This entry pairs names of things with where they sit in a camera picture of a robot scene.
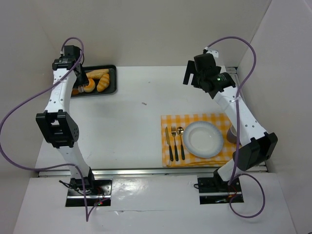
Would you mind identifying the metal tongs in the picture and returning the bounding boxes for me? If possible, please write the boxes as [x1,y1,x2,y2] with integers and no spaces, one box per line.
[77,70,89,93]

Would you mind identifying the sugared orange round cake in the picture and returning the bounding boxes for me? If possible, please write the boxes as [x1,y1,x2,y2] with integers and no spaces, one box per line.
[71,88,80,96]

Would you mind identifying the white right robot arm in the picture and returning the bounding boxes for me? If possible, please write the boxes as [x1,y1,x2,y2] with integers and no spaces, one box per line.
[183,53,278,186]

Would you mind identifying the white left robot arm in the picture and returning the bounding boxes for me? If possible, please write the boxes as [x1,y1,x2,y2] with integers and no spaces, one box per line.
[36,45,95,190]

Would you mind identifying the striped bread roll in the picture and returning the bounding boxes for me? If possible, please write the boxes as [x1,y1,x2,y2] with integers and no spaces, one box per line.
[97,73,110,92]

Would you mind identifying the long flat pastry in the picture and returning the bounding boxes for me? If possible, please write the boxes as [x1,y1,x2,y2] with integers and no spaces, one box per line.
[86,69,109,79]

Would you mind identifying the black baking tray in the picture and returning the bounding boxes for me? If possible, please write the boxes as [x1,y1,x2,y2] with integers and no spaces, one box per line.
[71,64,117,98]

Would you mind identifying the purple mug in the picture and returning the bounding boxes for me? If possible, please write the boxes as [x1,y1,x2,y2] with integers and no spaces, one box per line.
[226,125,237,144]

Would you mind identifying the white plate blue rim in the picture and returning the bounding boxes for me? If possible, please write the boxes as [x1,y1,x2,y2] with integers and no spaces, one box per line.
[183,121,224,158]

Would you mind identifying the yellow checkered cloth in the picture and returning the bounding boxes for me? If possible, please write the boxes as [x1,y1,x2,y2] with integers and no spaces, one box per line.
[160,113,236,168]

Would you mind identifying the orange ring donut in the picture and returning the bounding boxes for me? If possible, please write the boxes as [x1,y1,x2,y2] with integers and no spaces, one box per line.
[83,78,96,93]

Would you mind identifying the gold spoon black handle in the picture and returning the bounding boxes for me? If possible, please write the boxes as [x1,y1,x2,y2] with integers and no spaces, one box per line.
[177,126,185,160]

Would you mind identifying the black handled fork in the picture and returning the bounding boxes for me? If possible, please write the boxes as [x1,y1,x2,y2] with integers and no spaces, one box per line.
[171,126,179,161]

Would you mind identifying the black handled knife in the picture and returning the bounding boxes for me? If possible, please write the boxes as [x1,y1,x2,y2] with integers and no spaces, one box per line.
[165,127,174,161]

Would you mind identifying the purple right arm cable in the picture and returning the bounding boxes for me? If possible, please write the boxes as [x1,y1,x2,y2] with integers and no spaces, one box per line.
[203,36,266,218]

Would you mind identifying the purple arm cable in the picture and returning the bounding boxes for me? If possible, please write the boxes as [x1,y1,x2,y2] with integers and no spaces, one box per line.
[0,37,96,222]
[203,36,266,218]

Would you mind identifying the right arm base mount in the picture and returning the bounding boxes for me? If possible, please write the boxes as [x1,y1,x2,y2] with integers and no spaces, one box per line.
[194,177,244,205]

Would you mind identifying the aluminium front rail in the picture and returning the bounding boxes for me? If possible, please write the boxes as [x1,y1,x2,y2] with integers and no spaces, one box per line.
[36,168,217,178]

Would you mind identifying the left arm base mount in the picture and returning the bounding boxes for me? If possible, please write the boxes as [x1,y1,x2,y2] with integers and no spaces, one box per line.
[59,179,112,207]

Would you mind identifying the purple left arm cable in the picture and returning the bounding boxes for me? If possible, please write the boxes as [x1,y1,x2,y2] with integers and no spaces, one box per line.
[0,37,96,222]

